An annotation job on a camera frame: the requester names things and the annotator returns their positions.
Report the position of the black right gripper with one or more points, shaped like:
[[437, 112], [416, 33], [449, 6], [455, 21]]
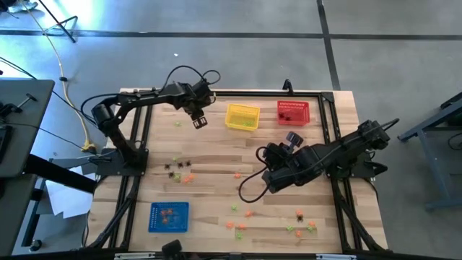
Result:
[[288, 173]]

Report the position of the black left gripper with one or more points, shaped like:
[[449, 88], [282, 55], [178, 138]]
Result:
[[195, 97]]

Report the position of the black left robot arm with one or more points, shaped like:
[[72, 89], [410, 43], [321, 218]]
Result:
[[119, 139]]

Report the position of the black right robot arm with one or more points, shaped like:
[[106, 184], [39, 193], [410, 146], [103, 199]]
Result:
[[343, 150]]

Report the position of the yellow plastic basket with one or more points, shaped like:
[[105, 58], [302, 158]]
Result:
[[242, 112]]

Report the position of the red plastic basket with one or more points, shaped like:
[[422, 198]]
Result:
[[299, 108]]

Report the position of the white label strip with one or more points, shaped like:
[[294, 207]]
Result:
[[134, 255], [335, 256]]

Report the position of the blue plastic basket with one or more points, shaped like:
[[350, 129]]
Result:
[[178, 225]]

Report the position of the grey metal table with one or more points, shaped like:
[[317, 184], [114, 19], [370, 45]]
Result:
[[436, 173]]

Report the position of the black tripod stand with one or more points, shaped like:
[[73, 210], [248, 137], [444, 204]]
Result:
[[73, 39]]

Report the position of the white paper sheets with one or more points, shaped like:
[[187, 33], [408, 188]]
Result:
[[68, 202]]

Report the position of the dark grey desk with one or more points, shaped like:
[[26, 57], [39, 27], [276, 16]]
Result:
[[36, 108]]

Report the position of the black caster wheel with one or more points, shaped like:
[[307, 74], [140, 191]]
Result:
[[35, 245]]

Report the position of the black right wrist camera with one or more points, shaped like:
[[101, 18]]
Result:
[[295, 139]]

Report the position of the black aluminium table frame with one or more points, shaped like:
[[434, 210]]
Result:
[[252, 93]]

